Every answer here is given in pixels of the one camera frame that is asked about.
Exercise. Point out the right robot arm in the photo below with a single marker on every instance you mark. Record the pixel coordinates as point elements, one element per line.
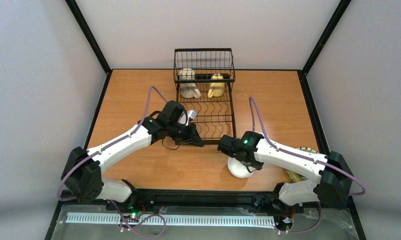
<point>328,177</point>

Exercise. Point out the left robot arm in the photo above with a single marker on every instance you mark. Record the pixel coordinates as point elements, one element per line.
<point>84,169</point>

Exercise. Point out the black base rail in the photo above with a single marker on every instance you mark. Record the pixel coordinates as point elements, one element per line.
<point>265,202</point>

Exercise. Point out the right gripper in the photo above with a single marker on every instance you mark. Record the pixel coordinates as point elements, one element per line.
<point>229,145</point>

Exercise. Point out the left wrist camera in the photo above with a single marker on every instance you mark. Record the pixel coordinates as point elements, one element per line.
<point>189,116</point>

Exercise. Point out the black enclosure frame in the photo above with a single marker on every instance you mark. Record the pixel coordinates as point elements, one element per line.
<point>302,75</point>

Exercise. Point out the white floral mug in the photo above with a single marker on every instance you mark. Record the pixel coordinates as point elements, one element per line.
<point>188,90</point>

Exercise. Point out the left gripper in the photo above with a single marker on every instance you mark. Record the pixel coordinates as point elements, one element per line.
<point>190,134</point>

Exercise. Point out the white slotted cable duct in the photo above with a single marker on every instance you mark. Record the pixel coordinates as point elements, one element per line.
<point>173,220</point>

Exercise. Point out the green striped plate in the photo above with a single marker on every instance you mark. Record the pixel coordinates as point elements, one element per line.
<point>300,172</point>

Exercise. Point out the black wire dish rack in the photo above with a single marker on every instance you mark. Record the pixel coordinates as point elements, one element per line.
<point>215,116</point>

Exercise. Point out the yellow mug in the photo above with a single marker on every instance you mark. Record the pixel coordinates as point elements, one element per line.
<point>216,89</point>

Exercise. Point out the white bowl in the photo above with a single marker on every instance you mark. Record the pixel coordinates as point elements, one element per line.
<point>237,169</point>

